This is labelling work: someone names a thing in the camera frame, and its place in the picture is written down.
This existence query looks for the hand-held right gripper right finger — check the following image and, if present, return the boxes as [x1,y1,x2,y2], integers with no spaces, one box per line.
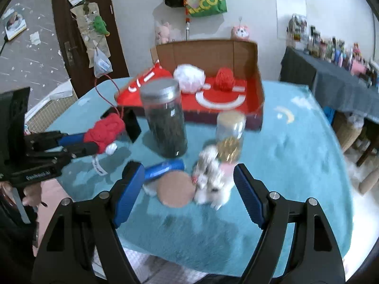
[234,163,347,284]

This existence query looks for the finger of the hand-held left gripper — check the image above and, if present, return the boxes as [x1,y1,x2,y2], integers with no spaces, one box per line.
[32,142,99,163]
[25,132,86,152]

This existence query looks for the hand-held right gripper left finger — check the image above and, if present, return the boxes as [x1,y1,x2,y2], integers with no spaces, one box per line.
[32,161,145,284]

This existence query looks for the red knitted plush with cord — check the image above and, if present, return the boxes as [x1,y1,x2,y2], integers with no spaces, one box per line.
[84,75,126,176]

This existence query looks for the white plush dog toy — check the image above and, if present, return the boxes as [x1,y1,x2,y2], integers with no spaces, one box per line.
[192,145,234,210]

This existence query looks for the red yarn ball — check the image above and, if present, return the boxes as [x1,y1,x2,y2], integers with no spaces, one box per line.
[215,67,235,92]

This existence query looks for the white fluffy ball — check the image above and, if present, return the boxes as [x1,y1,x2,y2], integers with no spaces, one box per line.
[173,63,206,93]

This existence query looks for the cardboard box with red lining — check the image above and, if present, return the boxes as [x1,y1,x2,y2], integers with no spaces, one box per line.
[115,39,265,131]

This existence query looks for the person's left hand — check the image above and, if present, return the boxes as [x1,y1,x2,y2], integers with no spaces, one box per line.
[22,183,45,208]

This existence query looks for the blue and white packet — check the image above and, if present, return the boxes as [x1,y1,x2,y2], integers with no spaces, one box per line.
[144,159,185,196]

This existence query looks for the colourful printed black box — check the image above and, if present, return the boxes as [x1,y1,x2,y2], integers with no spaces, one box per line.
[101,108,142,143]

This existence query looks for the small glass jar gold capsules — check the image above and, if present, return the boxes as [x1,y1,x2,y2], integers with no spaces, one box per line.
[216,111,247,164]

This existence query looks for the dark glass jar metal lid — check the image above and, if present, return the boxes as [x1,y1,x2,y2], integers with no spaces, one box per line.
[140,78,188,158]

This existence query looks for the clear plastic bag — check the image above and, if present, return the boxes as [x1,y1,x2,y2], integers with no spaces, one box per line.
[94,47,113,78]

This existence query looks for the dark wooden door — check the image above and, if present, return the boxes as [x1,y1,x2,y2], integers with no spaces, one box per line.
[51,0,129,98]

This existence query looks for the wooden stool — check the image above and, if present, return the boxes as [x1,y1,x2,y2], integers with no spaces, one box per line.
[333,112,366,154]

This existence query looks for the green plush toy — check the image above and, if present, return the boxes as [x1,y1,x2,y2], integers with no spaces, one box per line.
[93,15,111,35]

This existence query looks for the beige hanging fabric organizer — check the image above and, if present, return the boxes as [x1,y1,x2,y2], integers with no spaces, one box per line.
[70,2,111,68]

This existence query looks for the table with grey cloth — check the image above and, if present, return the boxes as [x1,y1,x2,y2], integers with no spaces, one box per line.
[280,47,379,120]

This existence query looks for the round pink plush toy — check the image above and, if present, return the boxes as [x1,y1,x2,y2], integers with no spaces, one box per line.
[230,24,250,41]

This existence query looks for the side table with cosmetics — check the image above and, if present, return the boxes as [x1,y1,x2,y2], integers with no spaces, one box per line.
[287,14,379,88]

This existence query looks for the metal door handle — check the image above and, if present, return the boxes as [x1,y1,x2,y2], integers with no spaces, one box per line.
[64,41,76,66]

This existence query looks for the photo on starry wall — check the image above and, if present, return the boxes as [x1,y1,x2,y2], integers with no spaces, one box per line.
[2,9,28,41]

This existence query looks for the wall mirror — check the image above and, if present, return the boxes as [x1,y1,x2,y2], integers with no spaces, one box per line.
[274,0,307,40]

